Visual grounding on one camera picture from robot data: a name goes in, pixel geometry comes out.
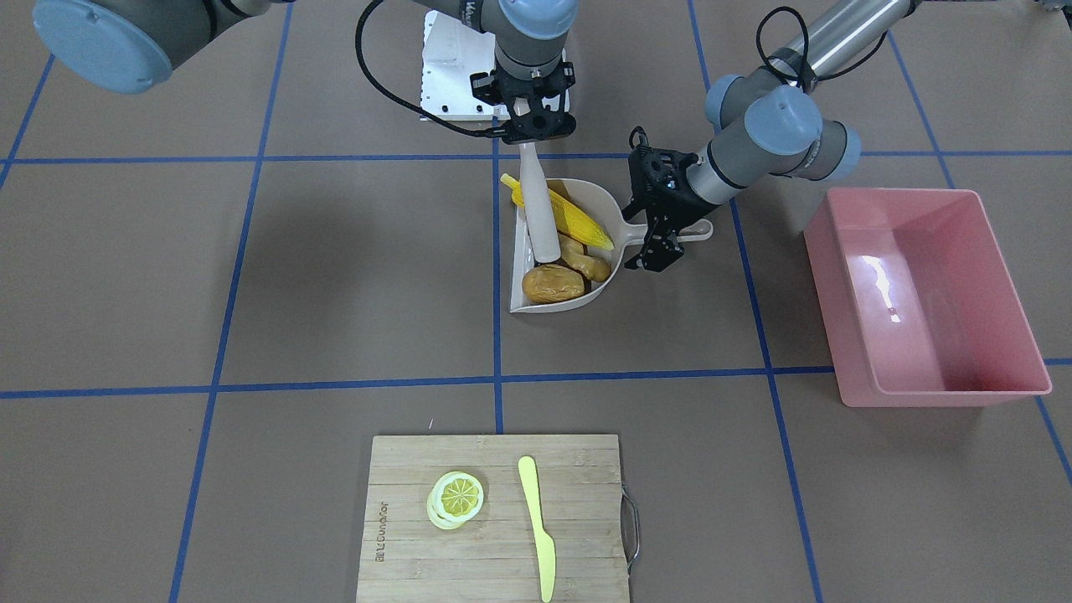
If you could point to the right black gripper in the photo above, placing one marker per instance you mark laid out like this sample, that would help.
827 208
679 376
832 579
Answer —
484 89

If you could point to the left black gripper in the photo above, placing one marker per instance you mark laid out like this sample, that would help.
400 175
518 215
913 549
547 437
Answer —
680 194

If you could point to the beige plastic dustpan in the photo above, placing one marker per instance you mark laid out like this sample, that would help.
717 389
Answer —
599 205

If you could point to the tan toy ginger root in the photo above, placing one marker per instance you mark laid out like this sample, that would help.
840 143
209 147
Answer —
576 257

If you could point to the yellow toy corn cob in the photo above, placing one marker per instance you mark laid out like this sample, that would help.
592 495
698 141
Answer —
569 219

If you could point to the beige hand brush black bristles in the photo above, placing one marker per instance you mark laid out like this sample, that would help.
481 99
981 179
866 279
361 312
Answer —
538 209

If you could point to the brown toy potato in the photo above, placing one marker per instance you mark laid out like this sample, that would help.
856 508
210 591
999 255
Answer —
553 283

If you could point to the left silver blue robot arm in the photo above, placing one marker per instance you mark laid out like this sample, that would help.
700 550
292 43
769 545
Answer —
766 123

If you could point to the pink plastic bin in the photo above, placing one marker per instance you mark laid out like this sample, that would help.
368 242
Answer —
917 302

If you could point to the bamboo cutting board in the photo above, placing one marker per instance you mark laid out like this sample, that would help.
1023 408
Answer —
492 557

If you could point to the yellow plastic toy knife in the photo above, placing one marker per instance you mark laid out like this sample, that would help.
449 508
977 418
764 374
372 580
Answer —
547 557

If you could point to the yellow toy lemon slice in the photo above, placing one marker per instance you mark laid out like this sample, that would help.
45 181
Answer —
455 499

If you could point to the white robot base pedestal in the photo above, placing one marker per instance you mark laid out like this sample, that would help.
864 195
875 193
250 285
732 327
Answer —
522 40

